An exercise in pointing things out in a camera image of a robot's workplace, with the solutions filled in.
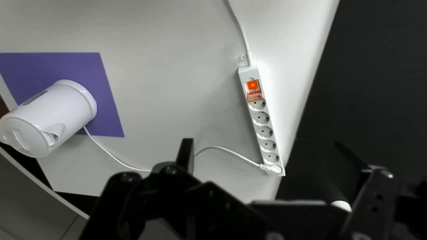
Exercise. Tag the white power strip orange switch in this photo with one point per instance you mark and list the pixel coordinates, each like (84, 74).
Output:
(261, 128)

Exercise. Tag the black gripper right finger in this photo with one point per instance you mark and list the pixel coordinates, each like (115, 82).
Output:
(375, 200)

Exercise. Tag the purple rectangular mat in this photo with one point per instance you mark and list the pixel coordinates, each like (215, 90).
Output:
(67, 67)

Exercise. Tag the white electric kettle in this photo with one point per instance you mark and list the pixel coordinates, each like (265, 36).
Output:
(48, 115)

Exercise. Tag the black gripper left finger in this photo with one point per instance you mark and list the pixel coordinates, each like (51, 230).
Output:
(168, 204)

